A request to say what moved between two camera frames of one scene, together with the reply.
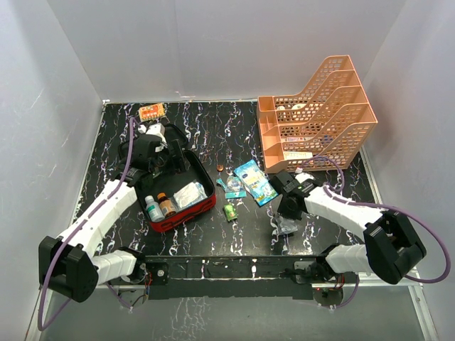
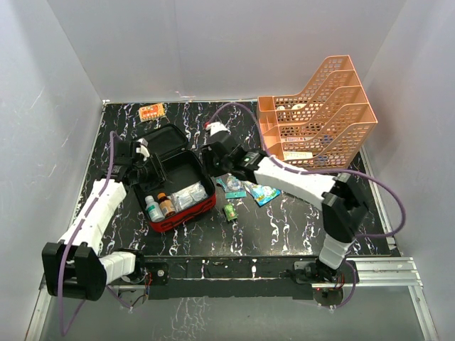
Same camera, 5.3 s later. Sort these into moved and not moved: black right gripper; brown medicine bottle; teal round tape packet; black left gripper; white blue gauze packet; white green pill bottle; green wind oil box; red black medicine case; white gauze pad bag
Moved: black left gripper; white gauze pad bag; black right gripper
Not moved: teal round tape packet; green wind oil box; brown medicine bottle; white blue gauze packet; white green pill bottle; red black medicine case
